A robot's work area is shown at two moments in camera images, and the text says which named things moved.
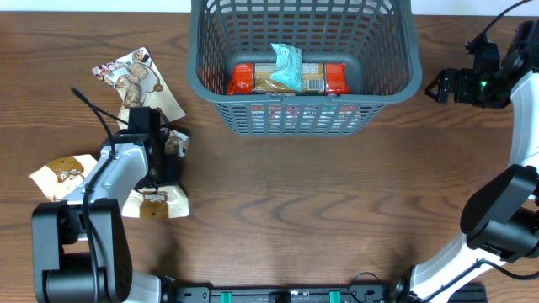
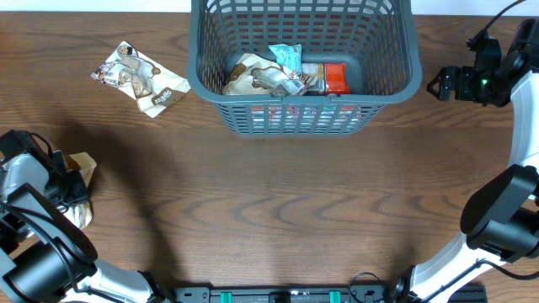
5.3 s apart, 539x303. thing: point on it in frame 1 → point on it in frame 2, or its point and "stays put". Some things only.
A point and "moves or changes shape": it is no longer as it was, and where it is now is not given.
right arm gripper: (463, 77) stays put
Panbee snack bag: (138, 84) moves or changes shape
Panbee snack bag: (170, 200) → (255, 75)
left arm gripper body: (168, 169) → (67, 187)
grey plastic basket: (377, 39) stays put
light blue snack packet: (289, 65) stays put
